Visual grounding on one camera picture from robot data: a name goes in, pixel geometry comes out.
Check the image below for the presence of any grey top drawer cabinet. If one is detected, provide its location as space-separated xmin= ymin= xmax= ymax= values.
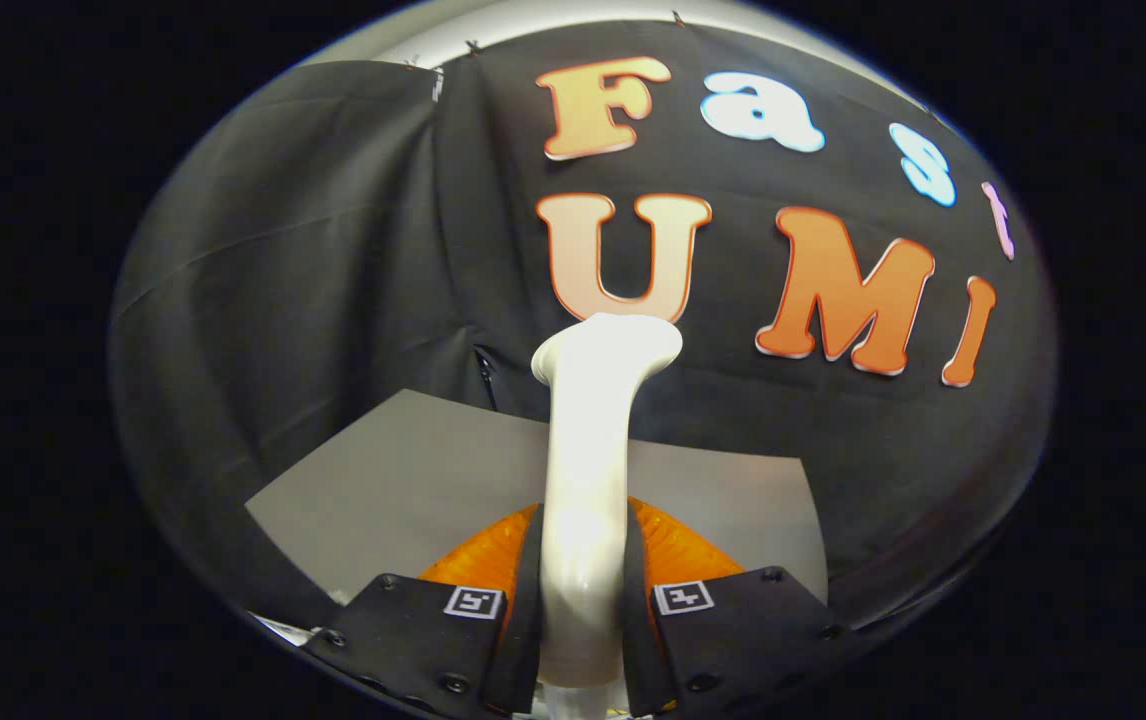
xmin=245 ymin=388 xmax=829 ymax=606

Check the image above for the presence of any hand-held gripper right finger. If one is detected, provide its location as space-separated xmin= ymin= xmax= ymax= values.
xmin=623 ymin=497 xmax=869 ymax=719

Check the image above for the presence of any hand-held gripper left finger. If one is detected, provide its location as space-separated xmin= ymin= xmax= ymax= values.
xmin=303 ymin=500 xmax=546 ymax=719

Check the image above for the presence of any white flat board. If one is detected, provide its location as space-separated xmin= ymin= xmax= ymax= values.
xmin=253 ymin=612 xmax=322 ymax=647

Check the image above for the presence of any white garment steamer head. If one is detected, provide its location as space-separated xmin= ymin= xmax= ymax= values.
xmin=530 ymin=312 xmax=684 ymax=719

